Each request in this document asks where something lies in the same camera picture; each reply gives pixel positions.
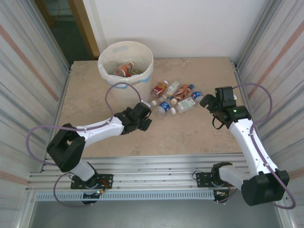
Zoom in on blue label plastic bottle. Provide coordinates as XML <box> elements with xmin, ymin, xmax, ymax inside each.
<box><xmin>191</xmin><ymin>91</ymin><xmax>204</xmax><ymax>102</ymax></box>

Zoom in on clear bottle green white label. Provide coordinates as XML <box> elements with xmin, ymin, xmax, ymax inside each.
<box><xmin>171</xmin><ymin>96</ymin><xmax>199</xmax><ymax>114</ymax></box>

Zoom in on blue label bottle white cap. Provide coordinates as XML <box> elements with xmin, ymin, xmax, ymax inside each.
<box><xmin>151</xmin><ymin>99</ymin><xmax>172</xmax><ymax>117</ymax></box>

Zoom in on brown latte bottle beige cap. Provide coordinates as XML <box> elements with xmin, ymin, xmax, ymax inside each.
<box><xmin>171</xmin><ymin>84</ymin><xmax>194</xmax><ymax>105</ymax></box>

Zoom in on clear bottle white cap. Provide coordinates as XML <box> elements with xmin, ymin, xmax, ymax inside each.
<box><xmin>150</xmin><ymin>91</ymin><xmax>168</xmax><ymax>101</ymax></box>

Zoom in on copper brown coffee bottle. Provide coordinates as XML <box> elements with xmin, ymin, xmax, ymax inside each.
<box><xmin>114</xmin><ymin>61</ymin><xmax>135</xmax><ymax>78</ymax></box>

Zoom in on white trash bin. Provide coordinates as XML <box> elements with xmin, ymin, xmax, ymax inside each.
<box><xmin>97</xmin><ymin>41</ymin><xmax>154</xmax><ymax>90</ymax></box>

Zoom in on tea bottle red label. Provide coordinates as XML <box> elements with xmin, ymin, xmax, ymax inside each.
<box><xmin>151</xmin><ymin>80</ymin><xmax>169</xmax><ymax>98</ymax></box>

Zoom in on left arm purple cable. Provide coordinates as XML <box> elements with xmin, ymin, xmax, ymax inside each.
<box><xmin>25</xmin><ymin>82</ymin><xmax>143</xmax><ymax>209</ymax></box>

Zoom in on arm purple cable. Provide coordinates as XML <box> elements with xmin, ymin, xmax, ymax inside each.
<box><xmin>231</xmin><ymin>83</ymin><xmax>297</xmax><ymax>210</ymax></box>
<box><xmin>25</xmin><ymin>82</ymin><xmax>143</xmax><ymax>209</ymax></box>

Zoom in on aluminium rail frame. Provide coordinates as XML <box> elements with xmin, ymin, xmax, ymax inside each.
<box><xmin>28</xmin><ymin>153</ymin><xmax>285</xmax><ymax>192</ymax></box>

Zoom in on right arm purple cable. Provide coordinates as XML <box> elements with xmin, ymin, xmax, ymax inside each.
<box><xmin>231</xmin><ymin>83</ymin><xmax>297</xmax><ymax>210</ymax></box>

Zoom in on grey slotted cable duct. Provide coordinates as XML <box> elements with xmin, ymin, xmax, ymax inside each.
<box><xmin>35</xmin><ymin>191</ymin><xmax>216</xmax><ymax>200</ymax></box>

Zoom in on red yellow base wires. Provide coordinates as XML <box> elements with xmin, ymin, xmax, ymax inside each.
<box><xmin>95</xmin><ymin>180</ymin><xmax>107</xmax><ymax>195</ymax></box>
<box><xmin>213</xmin><ymin>184</ymin><xmax>237</xmax><ymax>204</ymax></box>

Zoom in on corrugated enclosure side panel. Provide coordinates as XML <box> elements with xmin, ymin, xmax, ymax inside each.
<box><xmin>234</xmin><ymin>0</ymin><xmax>304</xmax><ymax>223</ymax></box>
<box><xmin>0</xmin><ymin>0</ymin><xmax>72</xmax><ymax>212</ymax></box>

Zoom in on wooden door frame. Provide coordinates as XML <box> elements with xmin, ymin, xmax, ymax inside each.
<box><xmin>68</xmin><ymin>0</ymin><xmax>100</xmax><ymax>60</ymax></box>

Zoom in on orange cord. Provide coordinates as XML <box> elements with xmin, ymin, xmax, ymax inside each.
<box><xmin>47</xmin><ymin>0</ymin><xmax>63</xmax><ymax>27</ymax></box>

